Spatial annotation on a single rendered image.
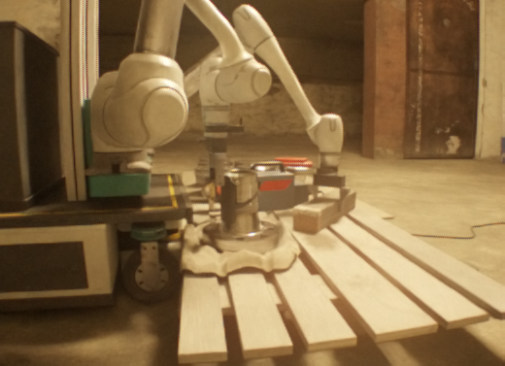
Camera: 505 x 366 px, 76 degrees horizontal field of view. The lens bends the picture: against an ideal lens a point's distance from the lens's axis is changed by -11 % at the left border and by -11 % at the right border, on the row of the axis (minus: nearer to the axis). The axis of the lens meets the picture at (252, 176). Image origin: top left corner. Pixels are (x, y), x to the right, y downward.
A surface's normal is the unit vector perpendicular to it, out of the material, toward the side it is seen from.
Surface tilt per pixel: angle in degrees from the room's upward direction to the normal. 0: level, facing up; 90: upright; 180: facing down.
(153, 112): 96
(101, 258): 90
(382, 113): 90
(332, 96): 90
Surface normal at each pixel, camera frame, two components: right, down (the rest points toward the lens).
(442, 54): 0.15, 0.15
